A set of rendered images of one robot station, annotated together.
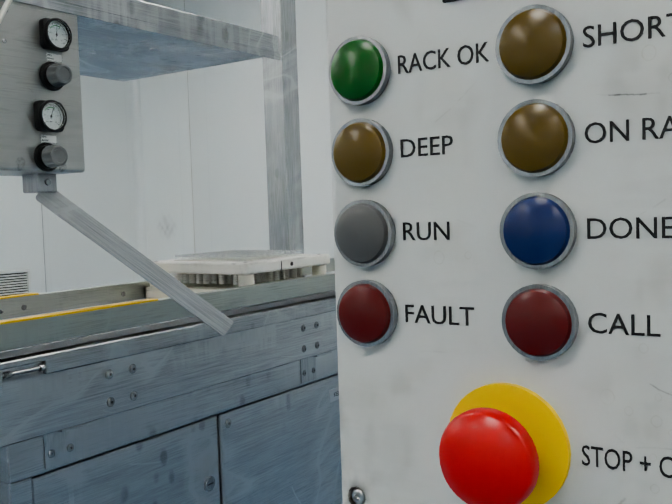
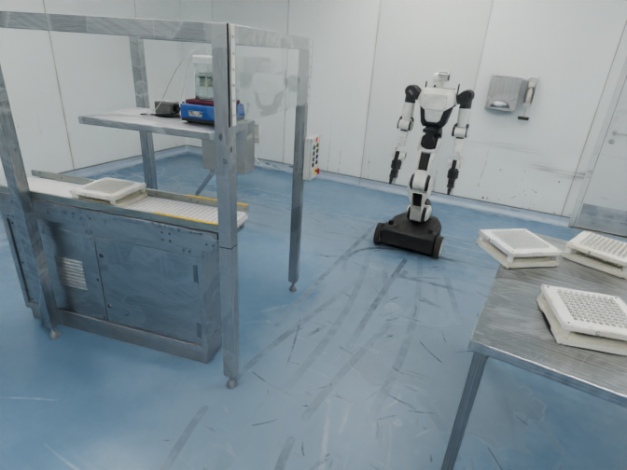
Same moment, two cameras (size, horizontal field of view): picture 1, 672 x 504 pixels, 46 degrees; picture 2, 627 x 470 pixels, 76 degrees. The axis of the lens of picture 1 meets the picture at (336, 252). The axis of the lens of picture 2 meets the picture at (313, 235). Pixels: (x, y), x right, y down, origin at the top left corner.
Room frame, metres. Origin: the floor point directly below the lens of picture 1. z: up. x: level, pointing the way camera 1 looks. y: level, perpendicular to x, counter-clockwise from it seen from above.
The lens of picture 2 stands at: (1.15, 2.31, 1.56)
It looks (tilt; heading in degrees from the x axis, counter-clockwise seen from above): 24 degrees down; 250
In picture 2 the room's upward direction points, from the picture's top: 4 degrees clockwise
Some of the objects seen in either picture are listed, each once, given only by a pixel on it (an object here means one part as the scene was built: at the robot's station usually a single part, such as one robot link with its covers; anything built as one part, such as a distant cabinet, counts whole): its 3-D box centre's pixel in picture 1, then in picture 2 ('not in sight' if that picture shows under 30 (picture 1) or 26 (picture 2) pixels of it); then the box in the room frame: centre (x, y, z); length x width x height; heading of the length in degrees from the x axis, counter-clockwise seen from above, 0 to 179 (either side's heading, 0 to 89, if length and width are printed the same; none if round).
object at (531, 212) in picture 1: (535, 230); not in sight; (0.31, -0.08, 0.97); 0.03 x 0.01 x 0.03; 56
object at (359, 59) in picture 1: (356, 70); not in sight; (0.36, -0.01, 1.04); 0.03 x 0.01 x 0.03; 56
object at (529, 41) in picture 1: (531, 44); not in sight; (0.31, -0.08, 1.04); 0.03 x 0.01 x 0.03; 56
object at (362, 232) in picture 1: (361, 233); not in sight; (0.36, -0.01, 0.97); 0.03 x 0.01 x 0.03; 56
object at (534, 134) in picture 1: (533, 138); not in sight; (0.31, -0.08, 1.00); 0.03 x 0.01 x 0.03; 56
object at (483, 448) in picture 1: (501, 450); not in sight; (0.32, -0.06, 0.88); 0.04 x 0.04 x 0.04; 56
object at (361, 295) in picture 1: (364, 313); not in sight; (0.36, -0.01, 0.93); 0.03 x 0.01 x 0.03; 56
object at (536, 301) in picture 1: (537, 322); not in sight; (0.31, -0.08, 0.93); 0.03 x 0.01 x 0.03; 56
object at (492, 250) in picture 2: not in sight; (515, 252); (-0.24, 1.08, 0.81); 0.24 x 0.24 x 0.02; 82
